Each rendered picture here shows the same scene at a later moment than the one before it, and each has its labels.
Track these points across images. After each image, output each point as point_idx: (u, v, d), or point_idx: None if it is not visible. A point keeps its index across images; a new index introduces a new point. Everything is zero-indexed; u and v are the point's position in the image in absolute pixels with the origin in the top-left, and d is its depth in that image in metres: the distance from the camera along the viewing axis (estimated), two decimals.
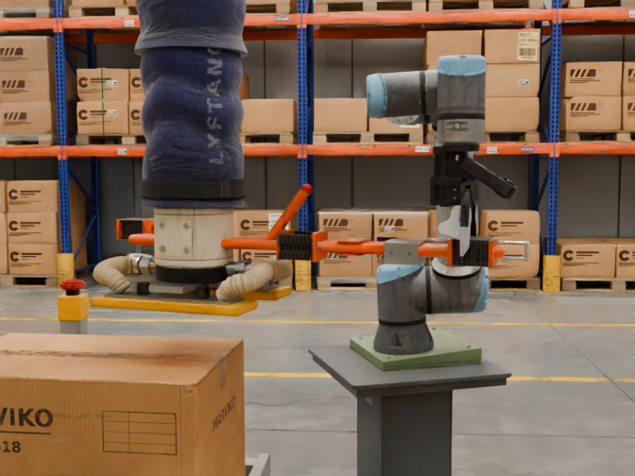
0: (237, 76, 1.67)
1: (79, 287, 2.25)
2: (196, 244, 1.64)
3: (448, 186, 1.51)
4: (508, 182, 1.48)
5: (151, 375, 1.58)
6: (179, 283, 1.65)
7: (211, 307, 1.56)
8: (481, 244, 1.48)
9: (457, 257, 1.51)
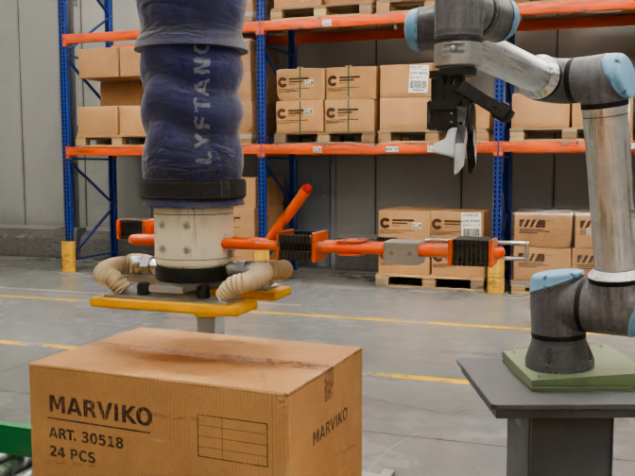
0: (231, 76, 1.64)
1: None
2: (196, 244, 1.64)
3: (444, 110, 1.50)
4: (506, 105, 1.47)
5: (248, 381, 1.52)
6: (179, 283, 1.65)
7: (211, 307, 1.56)
8: (481, 244, 1.48)
9: (457, 257, 1.51)
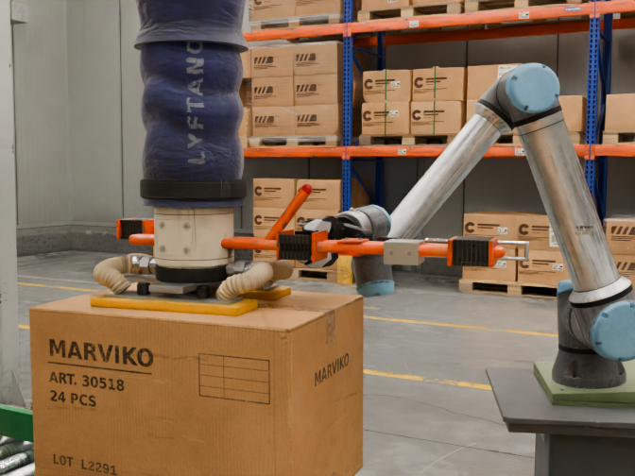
0: (227, 75, 1.63)
1: None
2: (196, 244, 1.64)
3: None
4: None
5: (248, 320, 1.51)
6: (179, 283, 1.65)
7: (211, 307, 1.56)
8: (481, 244, 1.48)
9: (457, 257, 1.51)
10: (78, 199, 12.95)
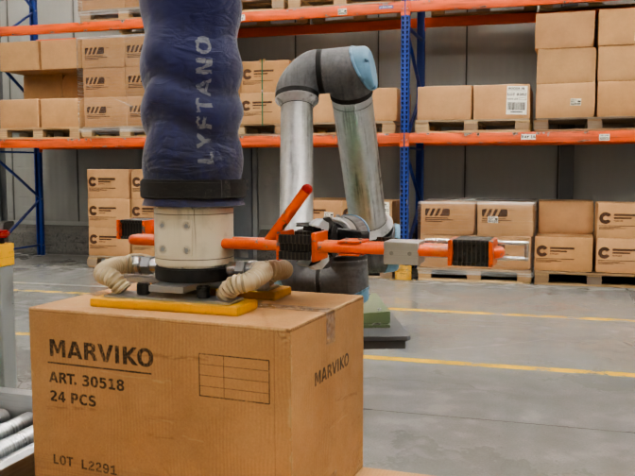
0: (232, 76, 1.65)
1: (2, 236, 2.45)
2: (196, 244, 1.64)
3: None
4: None
5: (248, 319, 1.51)
6: (179, 283, 1.65)
7: (211, 307, 1.56)
8: (481, 244, 1.48)
9: (457, 257, 1.51)
10: None
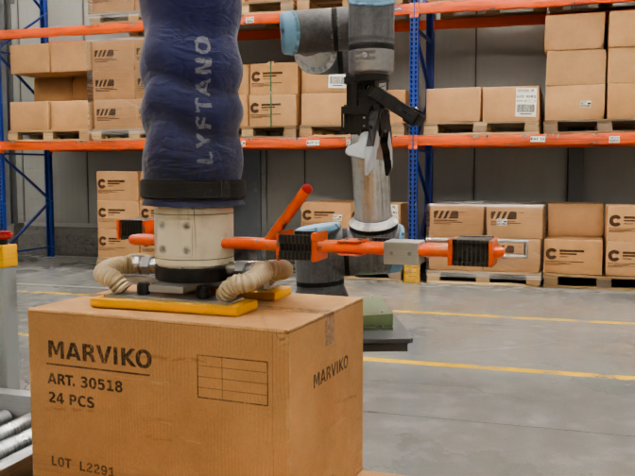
0: (231, 76, 1.64)
1: (5, 237, 2.46)
2: (196, 244, 1.64)
3: (358, 114, 1.55)
4: (415, 110, 1.53)
5: (248, 321, 1.50)
6: (179, 283, 1.65)
7: (211, 307, 1.56)
8: (481, 244, 1.48)
9: (457, 257, 1.51)
10: None
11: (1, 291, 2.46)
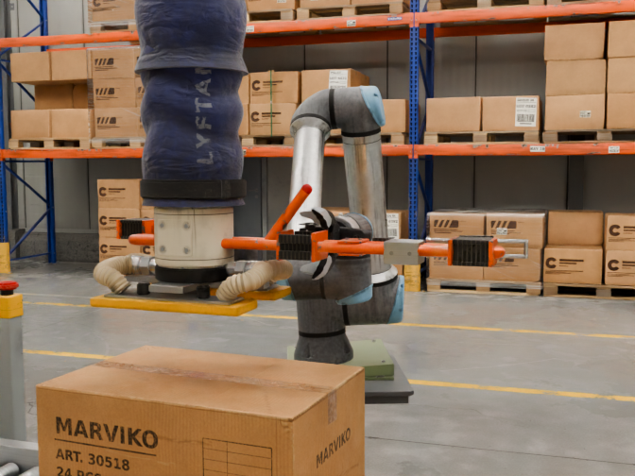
0: (231, 76, 1.64)
1: (10, 288, 2.49)
2: (196, 244, 1.64)
3: (317, 225, 1.77)
4: None
5: (252, 405, 1.54)
6: (179, 283, 1.65)
7: (211, 307, 1.56)
8: (481, 244, 1.48)
9: (457, 257, 1.51)
10: None
11: (7, 341, 2.49)
